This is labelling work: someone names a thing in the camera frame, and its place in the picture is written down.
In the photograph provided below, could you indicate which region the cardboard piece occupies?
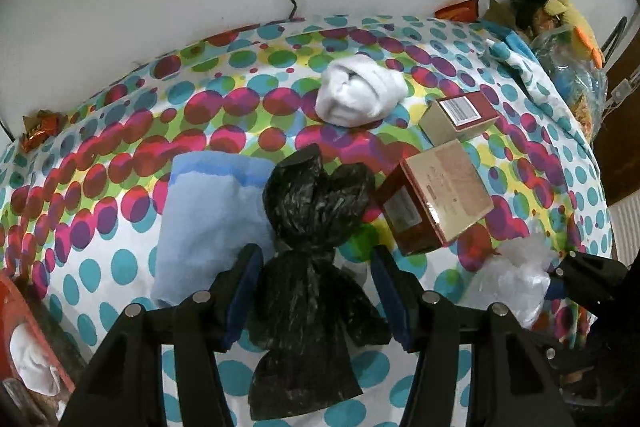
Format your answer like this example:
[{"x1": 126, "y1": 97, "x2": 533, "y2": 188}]
[{"x1": 482, "y1": 0, "x2": 521, "y2": 30}]

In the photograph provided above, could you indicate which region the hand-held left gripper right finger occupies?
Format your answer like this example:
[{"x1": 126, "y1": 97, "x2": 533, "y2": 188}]
[{"x1": 370, "y1": 244, "x2": 576, "y2": 427}]

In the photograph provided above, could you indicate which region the large brown box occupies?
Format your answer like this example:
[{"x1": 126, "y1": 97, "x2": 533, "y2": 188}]
[{"x1": 375, "y1": 139, "x2": 496, "y2": 257}]

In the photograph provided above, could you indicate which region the black plastic bag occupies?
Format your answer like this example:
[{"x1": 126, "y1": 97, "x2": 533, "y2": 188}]
[{"x1": 248, "y1": 143, "x2": 393, "y2": 422}]

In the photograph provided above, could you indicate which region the small brown barcode box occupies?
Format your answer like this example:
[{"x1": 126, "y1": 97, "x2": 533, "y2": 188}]
[{"x1": 419, "y1": 93, "x2": 501, "y2": 146}]

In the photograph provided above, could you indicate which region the clear plastic bag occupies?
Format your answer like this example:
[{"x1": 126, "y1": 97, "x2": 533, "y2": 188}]
[{"x1": 462, "y1": 232, "x2": 558, "y2": 330}]

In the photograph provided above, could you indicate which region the brown wooden door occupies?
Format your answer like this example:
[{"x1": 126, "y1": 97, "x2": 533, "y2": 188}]
[{"x1": 592, "y1": 0, "x2": 640, "y2": 208}]

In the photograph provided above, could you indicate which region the yellow plush toy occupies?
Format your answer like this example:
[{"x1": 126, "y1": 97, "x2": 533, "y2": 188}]
[{"x1": 544, "y1": 0, "x2": 605, "y2": 68}]

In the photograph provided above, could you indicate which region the small orange wrapper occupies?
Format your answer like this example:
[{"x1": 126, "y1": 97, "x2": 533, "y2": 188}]
[{"x1": 20, "y1": 109, "x2": 68, "y2": 152}]

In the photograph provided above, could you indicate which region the red round tray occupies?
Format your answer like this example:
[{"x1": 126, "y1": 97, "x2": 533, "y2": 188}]
[{"x1": 0, "y1": 274, "x2": 88, "y2": 427}]

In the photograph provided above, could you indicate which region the light blue cloth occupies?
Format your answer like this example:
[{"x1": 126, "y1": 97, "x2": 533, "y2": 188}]
[{"x1": 150, "y1": 152, "x2": 278, "y2": 308}]

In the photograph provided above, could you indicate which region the plastic bag of goods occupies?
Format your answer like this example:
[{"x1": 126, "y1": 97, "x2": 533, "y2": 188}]
[{"x1": 530, "y1": 24, "x2": 608, "y2": 142}]

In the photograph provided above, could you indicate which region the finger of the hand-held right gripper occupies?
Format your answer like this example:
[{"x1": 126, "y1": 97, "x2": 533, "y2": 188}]
[{"x1": 545, "y1": 249, "x2": 632, "y2": 308}]

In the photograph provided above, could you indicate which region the red snack packet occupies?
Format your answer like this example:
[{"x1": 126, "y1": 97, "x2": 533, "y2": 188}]
[{"x1": 434, "y1": 0, "x2": 481, "y2": 22}]

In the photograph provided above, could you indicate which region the polka dot cloth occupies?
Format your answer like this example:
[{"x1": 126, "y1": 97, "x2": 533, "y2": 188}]
[{"x1": 0, "y1": 13, "x2": 616, "y2": 427}]

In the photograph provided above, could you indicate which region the white knotted sock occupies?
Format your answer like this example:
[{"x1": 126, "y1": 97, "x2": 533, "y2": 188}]
[{"x1": 315, "y1": 57, "x2": 408, "y2": 128}]

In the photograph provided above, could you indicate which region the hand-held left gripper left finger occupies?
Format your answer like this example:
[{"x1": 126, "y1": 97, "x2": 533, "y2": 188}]
[{"x1": 60, "y1": 243, "x2": 265, "y2": 427}]

